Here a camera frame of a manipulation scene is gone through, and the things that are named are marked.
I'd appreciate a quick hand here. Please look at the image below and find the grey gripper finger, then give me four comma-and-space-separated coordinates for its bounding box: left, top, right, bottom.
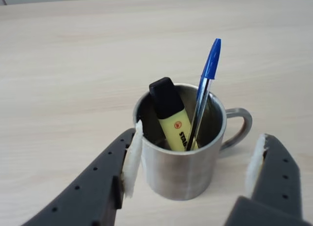
21, 119, 144, 226
244, 133, 301, 219

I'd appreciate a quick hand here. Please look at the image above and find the blue cap ballpoint pen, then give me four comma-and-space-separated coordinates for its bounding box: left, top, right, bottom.
185, 38, 223, 151

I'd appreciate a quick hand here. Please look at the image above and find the silver metal cup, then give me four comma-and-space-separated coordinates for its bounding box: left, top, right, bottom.
133, 83, 253, 202

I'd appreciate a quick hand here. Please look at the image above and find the yellow highlighter black cap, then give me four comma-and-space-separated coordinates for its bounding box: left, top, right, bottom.
148, 76, 199, 152

